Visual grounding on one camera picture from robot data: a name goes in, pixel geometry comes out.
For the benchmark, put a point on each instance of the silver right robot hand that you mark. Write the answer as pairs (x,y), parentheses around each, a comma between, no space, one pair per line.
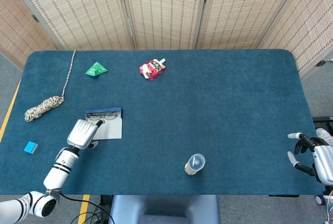
(325,163)

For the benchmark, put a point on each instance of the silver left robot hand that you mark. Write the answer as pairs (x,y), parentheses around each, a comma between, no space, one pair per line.
(80,134)

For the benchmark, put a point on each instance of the navy blue glasses case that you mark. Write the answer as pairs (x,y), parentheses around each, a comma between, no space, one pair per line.
(112,131)

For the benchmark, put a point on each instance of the black framed eyeglasses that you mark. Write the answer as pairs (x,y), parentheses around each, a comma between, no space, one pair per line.
(111,116)

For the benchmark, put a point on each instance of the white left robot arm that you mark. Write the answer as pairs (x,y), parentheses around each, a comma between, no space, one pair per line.
(58,172)

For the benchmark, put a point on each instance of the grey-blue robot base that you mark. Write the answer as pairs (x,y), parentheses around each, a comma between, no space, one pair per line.
(166,208)

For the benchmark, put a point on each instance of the black caster wheel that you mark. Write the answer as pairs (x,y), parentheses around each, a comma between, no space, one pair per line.
(320,200)

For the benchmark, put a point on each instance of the black stand base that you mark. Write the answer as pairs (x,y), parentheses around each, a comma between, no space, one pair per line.
(323,122)

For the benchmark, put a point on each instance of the small blue sponge block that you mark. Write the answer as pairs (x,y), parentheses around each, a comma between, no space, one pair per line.
(30,147)

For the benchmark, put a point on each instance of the green triangular snack packet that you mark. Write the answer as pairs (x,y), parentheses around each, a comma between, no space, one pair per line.
(95,70)

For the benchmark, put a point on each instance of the red spouted drink pouch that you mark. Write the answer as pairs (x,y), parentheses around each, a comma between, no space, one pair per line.
(151,69)

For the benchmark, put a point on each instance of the blue felt table cover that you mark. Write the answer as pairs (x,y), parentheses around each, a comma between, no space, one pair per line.
(208,117)

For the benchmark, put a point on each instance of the woven bamboo folding screen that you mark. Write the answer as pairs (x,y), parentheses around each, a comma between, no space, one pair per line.
(164,11)

